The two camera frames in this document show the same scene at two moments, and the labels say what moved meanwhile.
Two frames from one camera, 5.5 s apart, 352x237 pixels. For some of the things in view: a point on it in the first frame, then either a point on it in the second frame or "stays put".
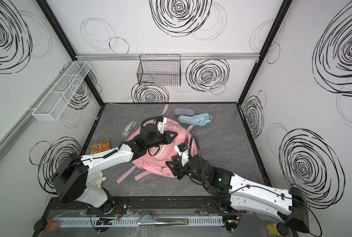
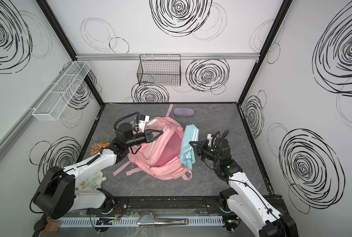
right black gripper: (179, 167) to (202, 151)
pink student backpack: (183, 142) stays put
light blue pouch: (200, 119) to (187, 153)
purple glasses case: (190, 112) stays put
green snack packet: (100, 146) stays put
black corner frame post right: (286, 5) stays put
